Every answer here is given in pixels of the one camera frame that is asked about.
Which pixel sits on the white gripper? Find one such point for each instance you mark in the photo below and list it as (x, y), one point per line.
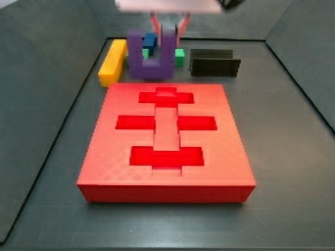
(169, 6)

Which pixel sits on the purple U-shaped block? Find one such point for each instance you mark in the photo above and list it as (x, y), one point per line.
(153, 68)

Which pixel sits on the red puzzle board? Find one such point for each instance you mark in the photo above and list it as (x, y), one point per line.
(165, 146)

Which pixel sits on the blue arch block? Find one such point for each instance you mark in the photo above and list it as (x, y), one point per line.
(149, 42)

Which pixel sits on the green block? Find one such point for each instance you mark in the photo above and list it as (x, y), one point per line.
(177, 58)

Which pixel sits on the black block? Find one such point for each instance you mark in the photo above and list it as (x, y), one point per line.
(213, 62)

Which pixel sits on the yellow long block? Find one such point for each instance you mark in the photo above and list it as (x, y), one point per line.
(112, 63)

